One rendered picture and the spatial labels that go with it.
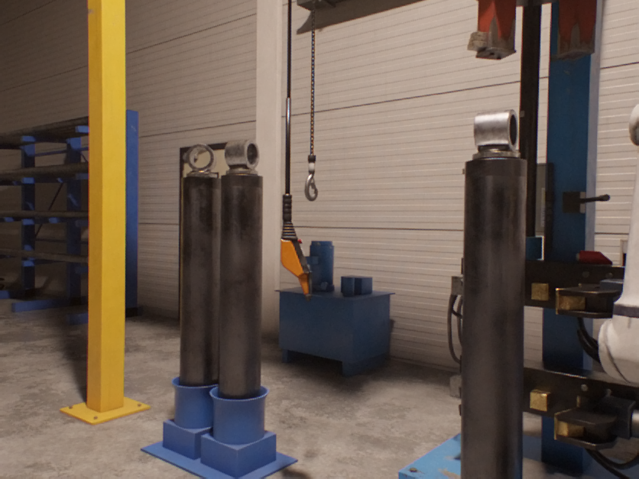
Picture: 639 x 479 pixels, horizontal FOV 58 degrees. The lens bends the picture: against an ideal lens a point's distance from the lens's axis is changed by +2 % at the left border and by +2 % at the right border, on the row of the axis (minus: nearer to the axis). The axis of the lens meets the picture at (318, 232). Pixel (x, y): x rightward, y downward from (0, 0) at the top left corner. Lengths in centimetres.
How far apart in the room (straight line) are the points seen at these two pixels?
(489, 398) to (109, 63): 298
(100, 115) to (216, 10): 352
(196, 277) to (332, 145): 286
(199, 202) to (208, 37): 432
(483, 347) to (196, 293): 158
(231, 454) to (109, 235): 163
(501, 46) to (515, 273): 91
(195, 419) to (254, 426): 37
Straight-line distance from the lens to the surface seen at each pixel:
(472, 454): 223
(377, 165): 524
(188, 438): 320
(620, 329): 166
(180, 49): 755
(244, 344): 287
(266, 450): 308
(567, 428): 243
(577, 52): 267
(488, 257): 206
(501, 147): 213
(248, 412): 294
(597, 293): 229
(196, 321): 309
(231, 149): 288
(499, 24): 246
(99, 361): 393
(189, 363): 315
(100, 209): 383
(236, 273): 282
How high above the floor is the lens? 125
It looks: 1 degrees down
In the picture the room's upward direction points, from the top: 1 degrees clockwise
